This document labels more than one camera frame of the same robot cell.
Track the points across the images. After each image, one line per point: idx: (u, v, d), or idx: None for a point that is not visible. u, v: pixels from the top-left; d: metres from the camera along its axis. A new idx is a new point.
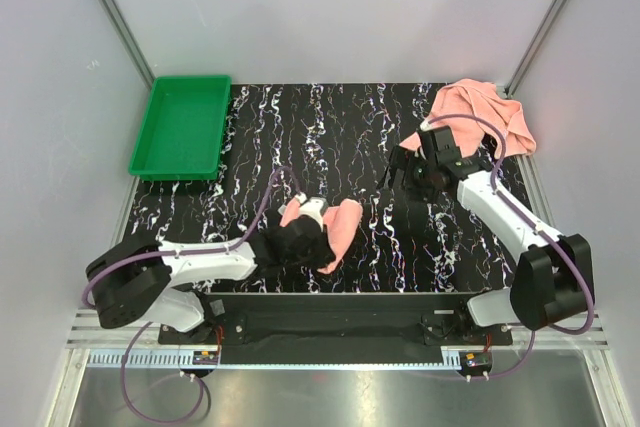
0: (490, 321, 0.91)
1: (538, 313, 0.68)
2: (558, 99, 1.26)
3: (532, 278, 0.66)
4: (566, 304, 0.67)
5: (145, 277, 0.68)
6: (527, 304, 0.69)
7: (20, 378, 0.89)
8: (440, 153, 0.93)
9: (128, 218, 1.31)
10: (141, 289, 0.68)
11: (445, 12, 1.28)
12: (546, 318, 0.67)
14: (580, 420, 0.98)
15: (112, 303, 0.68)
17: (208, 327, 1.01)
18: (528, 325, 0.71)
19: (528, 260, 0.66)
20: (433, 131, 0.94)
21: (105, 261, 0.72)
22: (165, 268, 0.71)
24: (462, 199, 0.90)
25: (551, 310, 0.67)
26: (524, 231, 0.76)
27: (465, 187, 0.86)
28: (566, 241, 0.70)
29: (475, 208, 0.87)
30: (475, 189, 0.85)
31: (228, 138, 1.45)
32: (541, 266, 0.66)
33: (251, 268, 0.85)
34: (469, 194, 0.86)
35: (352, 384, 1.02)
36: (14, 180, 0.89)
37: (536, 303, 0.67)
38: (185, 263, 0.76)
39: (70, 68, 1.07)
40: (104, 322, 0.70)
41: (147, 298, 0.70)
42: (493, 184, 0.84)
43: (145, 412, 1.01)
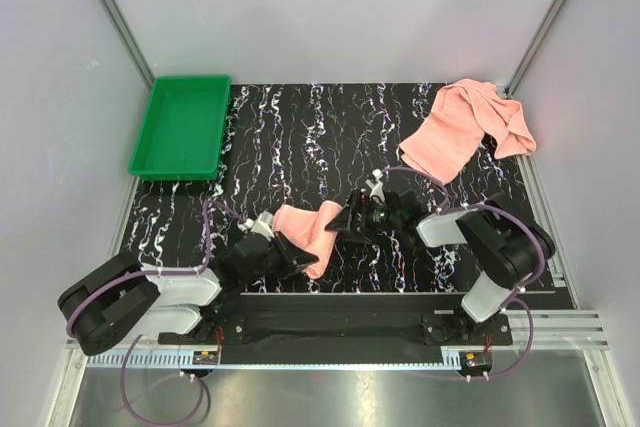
0: (487, 311, 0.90)
1: (507, 264, 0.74)
2: (558, 99, 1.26)
3: (475, 233, 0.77)
4: (525, 248, 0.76)
5: (135, 295, 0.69)
6: (492, 265, 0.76)
7: (19, 378, 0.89)
8: (404, 207, 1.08)
9: (128, 218, 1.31)
10: (133, 305, 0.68)
11: (444, 13, 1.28)
12: (516, 267, 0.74)
14: (580, 419, 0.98)
15: (93, 328, 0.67)
17: (210, 325, 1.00)
18: (508, 283, 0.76)
19: (464, 222, 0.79)
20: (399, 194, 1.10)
21: (85, 287, 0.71)
22: (152, 285, 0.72)
24: (432, 242, 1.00)
25: (510, 260, 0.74)
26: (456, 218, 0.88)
27: (422, 226, 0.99)
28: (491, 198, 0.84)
29: (438, 238, 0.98)
30: (426, 221, 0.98)
31: (228, 138, 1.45)
32: (475, 221, 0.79)
33: (216, 291, 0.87)
34: (425, 228, 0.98)
35: (352, 384, 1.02)
36: (14, 180, 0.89)
37: (495, 256, 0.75)
38: (166, 283, 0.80)
39: (70, 68, 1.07)
40: (88, 347, 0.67)
41: (134, 317, 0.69)
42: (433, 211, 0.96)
43: (145, 412, 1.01)
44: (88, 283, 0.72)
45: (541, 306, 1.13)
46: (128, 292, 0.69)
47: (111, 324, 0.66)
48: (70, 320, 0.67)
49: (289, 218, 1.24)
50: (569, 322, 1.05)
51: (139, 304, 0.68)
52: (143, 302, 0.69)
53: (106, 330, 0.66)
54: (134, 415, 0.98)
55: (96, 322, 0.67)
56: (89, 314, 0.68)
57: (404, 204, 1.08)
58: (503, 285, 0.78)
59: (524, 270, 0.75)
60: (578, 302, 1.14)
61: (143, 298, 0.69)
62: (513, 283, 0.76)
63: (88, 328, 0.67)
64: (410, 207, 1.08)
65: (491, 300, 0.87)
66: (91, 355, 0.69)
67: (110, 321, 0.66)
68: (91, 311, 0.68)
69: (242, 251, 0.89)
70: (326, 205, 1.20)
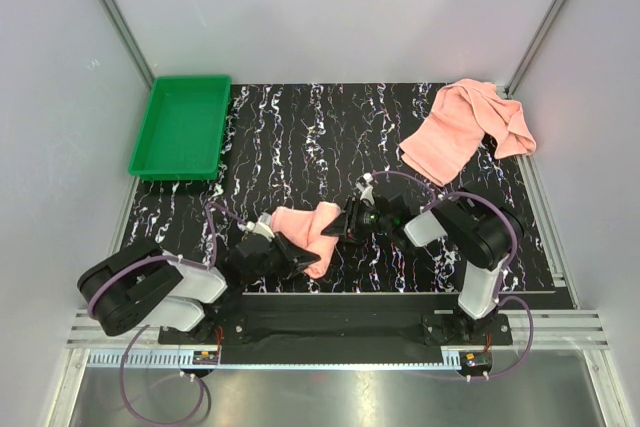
0: (482, 305, 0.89)
1: (482, 246, 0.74)
2: (558, 99, 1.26)
3: (445, 216, 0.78)
4: (495, 227, 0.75)
5: (161, 276, 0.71)
6: (467, 247, 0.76)
7: (20, 378, 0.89)
8: (394, 211, 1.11)
9: (128, 218, 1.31)
10: (158, 284, 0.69)
11: (444, 13, 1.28)
12: (490, 247, 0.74)
14: (580, 419, 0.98)
15: (117, 307, 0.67)
17: (210, 324, 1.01)
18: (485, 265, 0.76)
19: (436, 207, 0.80)
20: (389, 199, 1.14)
21: (108, 267, 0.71)
22: (174, 267, 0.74)
24: (420, 240, 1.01)
25: (481, 238, 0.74)
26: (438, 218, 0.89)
27: (408, 226, 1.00)
28: None
29: (427, 236, 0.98)
30: (412, 223, 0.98)
31: (228, 138, 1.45)
32: (446, 205, 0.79)
33: (222, 288, 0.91)
34: (411, 227, 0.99)
35: (351, 384, 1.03)
36: (14, 180, 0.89)
37: (466, 236, 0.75)
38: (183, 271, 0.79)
39: (70, 68, 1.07)
40: (112, 327, 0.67)
41: (158, 298, 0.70)
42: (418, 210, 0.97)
43: (145, 412, 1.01)
44: (111, 263, 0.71)
45: (541, 306, 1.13)
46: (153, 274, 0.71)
47: (137, 302, 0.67)
48: (92, 300, 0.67)
49: (288, 219, 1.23)
50: (569, 322, 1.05)
51: (164, 284, 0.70)
52: (168, 282, 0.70)
53: (132, 309, 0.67)
54: (134, 415, 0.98)
55: (119, 302, 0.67)
56: (111, 295, 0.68)
57: (394, 207, 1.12)
58: (481, 266, 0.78)
59: (499, 250, 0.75)
60: (578, 302, 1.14)
61: (168, 279, 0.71)
62: (490, 265, 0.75)
63: (109, 309, 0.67)
64: (399, 211, 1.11)
65: (482, 293, 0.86)
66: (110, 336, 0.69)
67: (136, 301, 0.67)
68: (111, 292, 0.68)
69: (244, 251, 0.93)
70: (324, 205, 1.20)
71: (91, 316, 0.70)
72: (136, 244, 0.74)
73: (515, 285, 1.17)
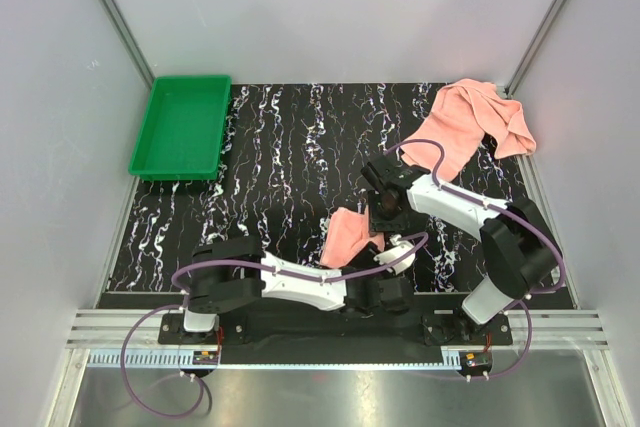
0: (489, 312, 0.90)
1: (517, 276, 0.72)
2: (558, 99, 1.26)
3: (500, 248, 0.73)
4: (544, 262, 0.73)
5: (244, 286, 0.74)
6: (507, 279, 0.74)
7: (20, 379, 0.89)
8: (383, 175, 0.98)
9: (128, 218, 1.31)
10: (235, 295, 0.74)
11: (445, 13, 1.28)
12: (525, 279, 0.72)
14: (580, 420, 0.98)
15: (198, 296, 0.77)
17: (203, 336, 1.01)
18: (516, 294, 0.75)
19: (490, 234, 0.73)
20: (370, 163, 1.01)
21: (211, 251, 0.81)
22: (258, 283, 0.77)
24: (418, 206, 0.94)
25: (529, 275, 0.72)
26: (475, 209, 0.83)
27: (414, 194, 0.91)
28: (514, 205, 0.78)
29: (429, 210, 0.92)
30: (422, 191, 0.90)
31: (228, 138, 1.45)
32: (503, 234, 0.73)
33: (337, 305, 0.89)
34: (418, 197, 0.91)
35: (351, 384, 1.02)
36: (14, 180, 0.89)
37: (515, 273, 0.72)
38: (280, 283, 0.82)
39: (70, 69, 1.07)
40: (192, 308, 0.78)
41: (235, 303, 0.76)
42: (436, 182, 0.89)
43: (151, 405, 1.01)
44: (215, 248, 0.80)
45: (541, 306, 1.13)
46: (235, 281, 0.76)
47: (211, 301, 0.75)
48: (176, 275, 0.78)
49: (346, 227, 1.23)
50: (569, 322, 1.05)
51: (240, 297, 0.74)
52: (244, 297, 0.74)
53: (205, 303, 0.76)
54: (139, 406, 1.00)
55: (202, 292, 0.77)
56: (204, 280, 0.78)
57: (380, 171, 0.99)
58: (510, 293, 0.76)
59: (534, 282, 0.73)
60: (578, 302, 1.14)
61: (246, 293, 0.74)
62: (522, 294, 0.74)
63: (194, 293, 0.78)
64: (388, 173, 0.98)
65: (496, 305, 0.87)
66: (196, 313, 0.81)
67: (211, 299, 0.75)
68: (204, 277, 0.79)
69: (400, 293, 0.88)
70: (342, 220, 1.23)
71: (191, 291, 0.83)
72: (244, 239, 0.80)
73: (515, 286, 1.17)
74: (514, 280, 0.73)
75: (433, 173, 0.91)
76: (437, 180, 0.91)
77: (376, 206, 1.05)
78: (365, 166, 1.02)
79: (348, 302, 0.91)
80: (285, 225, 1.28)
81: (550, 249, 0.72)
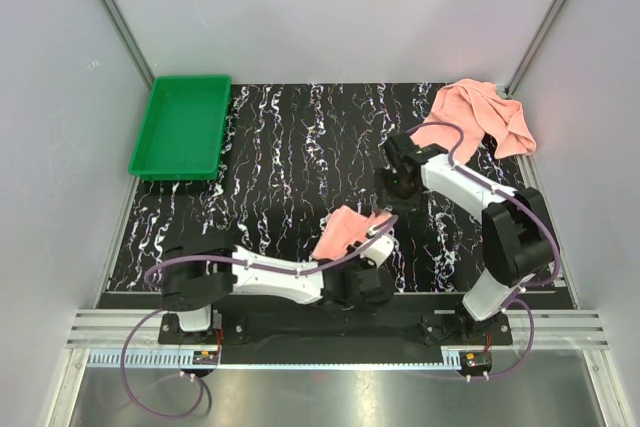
0: (486, 308, 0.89)
1: (510, 265, 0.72)
2: (558, 99, 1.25)
3: (498, 233, 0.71)
4: (540, 253, 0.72)
5: (215, 282, 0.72)
6: (500, 265, 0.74)
7: (20, 379, 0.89)
8: (401, 150, 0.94)
9: (128, 218, 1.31)
10: (208, 291, 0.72)
11: (445, 13, 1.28)
12: (518, 268, 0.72)
14: (581, 420, 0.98)
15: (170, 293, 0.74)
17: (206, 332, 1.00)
18: (505, 281, 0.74)
19: (490, 218, 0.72)
20: (391, 137, 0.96)
21: (182, 247, 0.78)
22: (230, 277, 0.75)
24: (429, 184, 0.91)
25: (523, 263, 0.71)
26: (482, 193, 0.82)
27: (428, 170, 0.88)
28: (522, 194, 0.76)
29: (438, 188, 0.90)
30: (436, 169, 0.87)
31: (228, 138, 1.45)
32: (503, 220, 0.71)
33: (313, 298, 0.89)
34: (431, 174, 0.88)
35: (351, 384, 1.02)
36: (14, 179, 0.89)
37: (508, 260, 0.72)
38: (252, 277, 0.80)
39: (70, 69, 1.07)
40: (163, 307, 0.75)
41: (208, 298, 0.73)
42: (451, 161, 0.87)
43: (149, 406, 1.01)
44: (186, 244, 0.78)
45: (541, 306, 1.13)
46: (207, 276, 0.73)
47: (183, 298, 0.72)
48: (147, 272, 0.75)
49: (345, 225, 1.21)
50: (568, 322, 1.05)
51: (214, 292, 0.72)
52: (218, 292, 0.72)
53: (178, 299, 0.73)
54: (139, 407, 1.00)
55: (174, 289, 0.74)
56: (177, 276, 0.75)
57: (399, 146, 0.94)
58: (500, 279, 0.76)
59: (525, 273, 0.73)
60: (578, 302, 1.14)
61: (220, 289, 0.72)
62: (511, 283, 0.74)
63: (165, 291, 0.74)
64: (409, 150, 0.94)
65: (492, 301, 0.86)
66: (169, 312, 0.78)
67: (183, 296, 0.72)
68: (175, 273, 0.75)
69: (378, 282, 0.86)
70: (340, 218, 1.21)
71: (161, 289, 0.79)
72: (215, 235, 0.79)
73: None
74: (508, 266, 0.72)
75: (450, 153, 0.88)
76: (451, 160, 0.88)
77: (390, 184, 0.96)
78: (386, 139, 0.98)
79: (326, 294, 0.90)
80: (285, 225, 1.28)
81: (547, 240, 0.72)
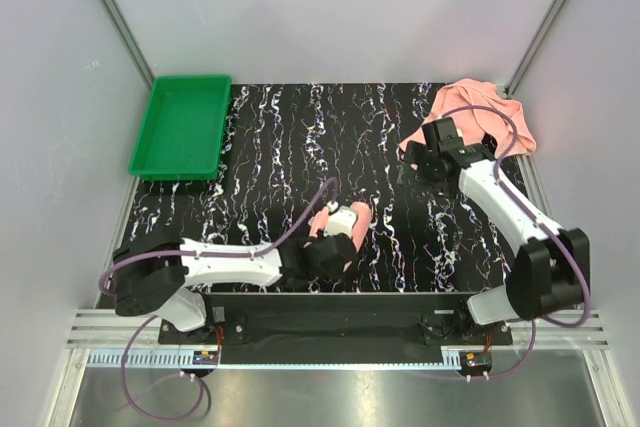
0: (491, 318, 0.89)
1: (534, 306, 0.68)
2: (558, 99, 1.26)
3: (531, 273, 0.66)
4: (565, 296, 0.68)
5: (165, 276, 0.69)
6: (522, 300, 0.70)
7: (20, 379, 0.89)
8: (444, 142, 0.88)
9: (128, 218, 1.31)
10: (159, 287, 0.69)
11: (445, 13, 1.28)
12: (540, 309, 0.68)
14: (580, 420, 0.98)
15: (123, 297, 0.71)
17: (208, 330, 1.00)
18: (523, 316, 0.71)
19: (528, 256, 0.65)
20: (435, 123, 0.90)
21: (128, 250, 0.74)
22: (181, 269, 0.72)
24: (465, 190, 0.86)
25: (546, 304, 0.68)
26: (524, 221, 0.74)
27: (468, 177, 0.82)
28: (566, 234, 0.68)
29: (476, 198, 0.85)
30: (478, 179, 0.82)
31: (228, 138, 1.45)
32: (541, 261, 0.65)
33: (274, 279, 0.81)
34: (472, 184, 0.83)
35: (352, 384, 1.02)
36: (15, 180, 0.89)
37: (533, 300, 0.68)
38: (204, 265, 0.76)
39: (71, 69, 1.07)
40: (117, 312, 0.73)
41: (163, 294, 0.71)
42: (496, 173, 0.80)
43: (147, 408, 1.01)
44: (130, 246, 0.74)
45: None
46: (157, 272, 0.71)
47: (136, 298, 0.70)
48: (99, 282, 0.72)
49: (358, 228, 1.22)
50: (569, 321, 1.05)
51: (164, 287, 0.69)
52: (168, 286, 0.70)
53: (131, 301, 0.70)
54: (136, 409, 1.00)
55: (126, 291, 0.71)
56: (129, 279, 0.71)
57: (442, 137, 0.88)
58: (517, 310, 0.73)
59: (546, 312, 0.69)
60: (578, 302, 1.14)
61: (170, 282, 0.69)
62: (527, 319, 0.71)
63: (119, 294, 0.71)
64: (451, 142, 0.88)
65: (498, 314, 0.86)
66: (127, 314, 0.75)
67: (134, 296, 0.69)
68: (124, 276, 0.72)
69: (335, 248, 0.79)
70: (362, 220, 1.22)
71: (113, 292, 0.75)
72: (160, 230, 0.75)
73: None
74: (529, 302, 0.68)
75: (496, 162, 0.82)
76: (497, 171, 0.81)
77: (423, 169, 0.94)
78: (427, 124, 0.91)
79: (286, 273, 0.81)
80: (285, 225, 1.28)
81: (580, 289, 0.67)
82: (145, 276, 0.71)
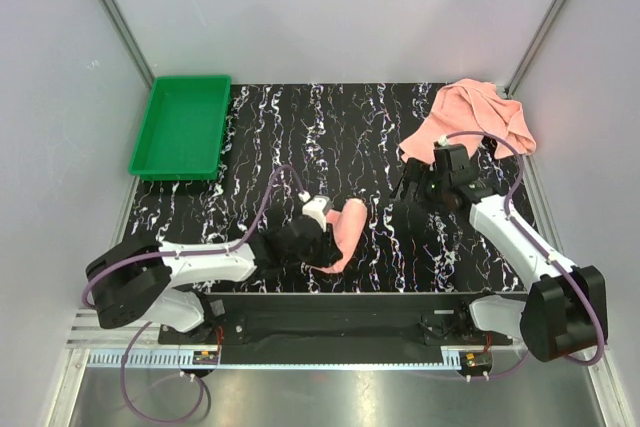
0: (492, 328, 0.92)
1: (549, 346, 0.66)
2: (558, 100, 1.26)
3: (544, 312, 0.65)
4: (579, 337, 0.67)
5: (148, 277, 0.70)
6: (537, 340, 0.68)
7: (20, 379, 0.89)
8: (455, 171, 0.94)
9: (128, 218, 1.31)
10: (145, 288, 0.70)
11: (445, 13, 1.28)
12: (556, 350, 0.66)
14: (580, 419, 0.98)
15: (108, 307, 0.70)
17: (208, 327, 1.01)
18: (537, 357, 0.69)
19: (540, 293, 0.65)
20: (449, 151, 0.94)
21: (105, 261, 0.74)
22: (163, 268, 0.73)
24: (477, 224, 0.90)
25: (561, 345, 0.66)
26: (536, 259, 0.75)
27: (480, 212, 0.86)
28: (580, 273, 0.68)
29: (488, 234, 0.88)
30: (489, 214, 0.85)
31: (228, 138, 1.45)
32: (554, 299, 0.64)
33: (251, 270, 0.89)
34: (483, 218, 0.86)
35: (352, 384, 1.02)
36: (14, 180, 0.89)
37: (548, 339, 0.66)
38: (185, 264, 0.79)
39: (70, 69, 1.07)
40: (103, 323, 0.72)
41: (150, 296, 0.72)
42: (507, 209, 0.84)
43: (144, 411, 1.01)
44: (107, 257, 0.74)
45: None
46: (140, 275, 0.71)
47: (123, 304, 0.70)
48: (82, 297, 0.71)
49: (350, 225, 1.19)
50: None
51: (150, 288, 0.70)
52: (155, 286, 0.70)
53: (117, 309, 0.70)
54: (138, 415, 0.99)
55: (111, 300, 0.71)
56: (109, 289, 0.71)
57: (454, 166, 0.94)
58: (532, 350, 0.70)
59: (562, 353, 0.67)
60: None
61: (156, 282, 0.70)
62: (542, 360, 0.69)
63: (104, 305, 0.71)
64: (462, 171, 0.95)
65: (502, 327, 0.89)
66: (113, 327, 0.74)
67: (121, 302, 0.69)
68: (106, 288, 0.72)
69: (295, 231, 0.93)
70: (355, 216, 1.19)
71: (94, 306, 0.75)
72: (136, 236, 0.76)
73: (515, 285, 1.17)
74: (545, 343, 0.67)
75: (507, 198, 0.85)
76: (508, 207, 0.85)
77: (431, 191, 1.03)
78: (440, 151, 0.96)
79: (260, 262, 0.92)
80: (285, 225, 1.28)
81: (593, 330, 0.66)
82: (125, 284, 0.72)
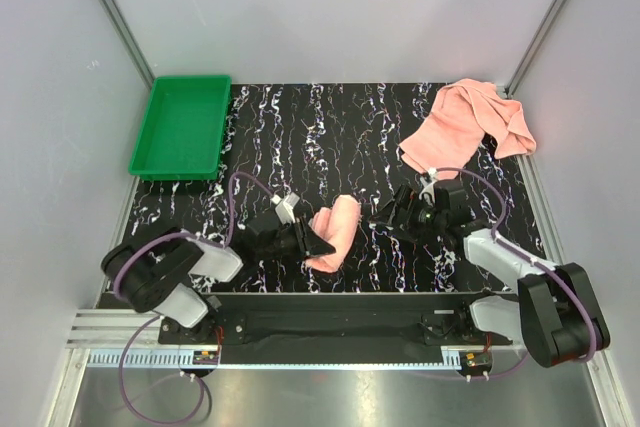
0: (492, 329, 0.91)
1: (551, 349, 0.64)
2: (558, 99, 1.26)
3: (534, 306, 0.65)
4: (582, 340, 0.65)
5: (187, 252, 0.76)
6: (538, 345, 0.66)
7: (20, 379, 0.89)
8: (453, 209, 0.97)
9: (128, 218, 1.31)
10: (187, 260, 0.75)
11: (445, 12, 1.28)
12: (559, 353, 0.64)
14: (580, 419, 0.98)
15: (146, 285, 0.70)
17: (211, 319, 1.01)
18: (544, 366, 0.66)
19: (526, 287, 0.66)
20: (447, 190, 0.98)
21: (130, 246, 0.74)
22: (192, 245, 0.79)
24: (473, 257, 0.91)
25: (564, 347, 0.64)
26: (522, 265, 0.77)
27: (470, 242, 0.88)
28: (562, 269, 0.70)
29: (484, 262, 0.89)
30: (478, 241, 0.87)
31: (228, 138, 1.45)
32: (540, 292, 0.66)
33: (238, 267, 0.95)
34: (473, 244, 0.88)
35: (352, 384, 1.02)
36: (14, 180, 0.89)
37: (547, 339, 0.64)
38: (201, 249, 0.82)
39: (70, 69, 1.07)
40: (136, 306, 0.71)
41: (185, 271, 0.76)
42: (493, 235, 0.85)
43: (144, 412, 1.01)
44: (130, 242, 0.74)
45: None
46: (177, 251, 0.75)
47: (164, 278, 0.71)
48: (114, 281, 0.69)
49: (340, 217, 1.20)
50: None
51: (190, 260, 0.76)
52: (194, 258, 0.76)
53: (158, 284, 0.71)
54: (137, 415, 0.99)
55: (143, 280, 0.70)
56: (134, 273, 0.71)
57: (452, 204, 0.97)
58: (539, 362, 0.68)
59: (567, 357, 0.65)
60: None
61: (196, 254, 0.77)
62: (548, 368, 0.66)
63: (137, 286, 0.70)
64: (459, 208, 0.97)
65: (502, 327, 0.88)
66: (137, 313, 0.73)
67: (164, 275, 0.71)
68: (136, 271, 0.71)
69: None
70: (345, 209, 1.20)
71: (115, 295, 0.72)
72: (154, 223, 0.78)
73: None
74: (544, 344, 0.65)
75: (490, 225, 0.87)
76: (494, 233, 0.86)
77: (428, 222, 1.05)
78: (440, 188, 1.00)
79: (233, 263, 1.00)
80: None
81: (589, 327, 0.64)
82: (152, 265, 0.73)
